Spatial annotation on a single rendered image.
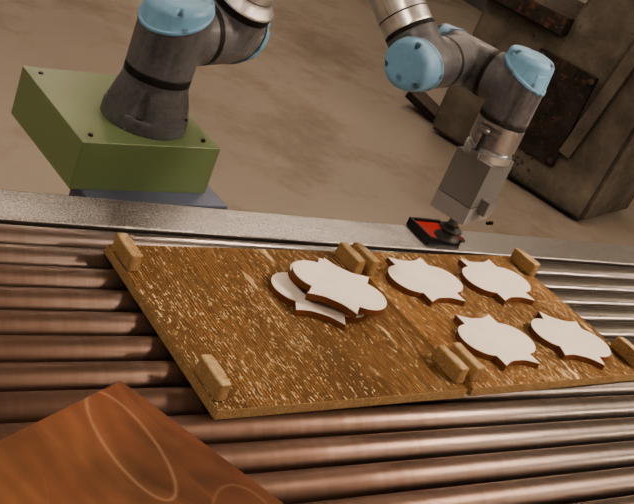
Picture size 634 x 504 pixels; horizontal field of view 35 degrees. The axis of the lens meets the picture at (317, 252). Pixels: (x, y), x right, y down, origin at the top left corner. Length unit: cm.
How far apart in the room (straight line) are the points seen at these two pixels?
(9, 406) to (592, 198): 449
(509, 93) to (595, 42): 383
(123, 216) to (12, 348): 41
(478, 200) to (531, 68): 21
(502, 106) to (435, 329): 35
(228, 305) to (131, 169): 42
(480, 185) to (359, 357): 34
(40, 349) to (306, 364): 34
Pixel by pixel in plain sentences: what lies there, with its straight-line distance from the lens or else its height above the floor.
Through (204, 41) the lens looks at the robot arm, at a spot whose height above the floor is 113.
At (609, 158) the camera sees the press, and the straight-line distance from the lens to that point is 530.
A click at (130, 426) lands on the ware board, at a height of 104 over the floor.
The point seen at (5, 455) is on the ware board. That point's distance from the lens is 87.
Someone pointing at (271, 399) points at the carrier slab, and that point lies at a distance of 123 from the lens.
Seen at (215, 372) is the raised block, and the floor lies 96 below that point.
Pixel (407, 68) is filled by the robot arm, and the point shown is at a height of 128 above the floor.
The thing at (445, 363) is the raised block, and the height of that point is 95.
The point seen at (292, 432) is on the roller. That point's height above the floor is 91.
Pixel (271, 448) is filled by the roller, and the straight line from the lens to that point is 118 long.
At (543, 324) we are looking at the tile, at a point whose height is 95.
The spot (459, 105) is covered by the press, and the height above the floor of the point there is 22.
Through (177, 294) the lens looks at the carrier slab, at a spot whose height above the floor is 94.
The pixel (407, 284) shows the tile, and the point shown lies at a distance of 161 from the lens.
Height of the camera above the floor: 161
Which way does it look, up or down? 25 degrees down
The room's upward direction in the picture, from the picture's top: 23 degrees clockwise
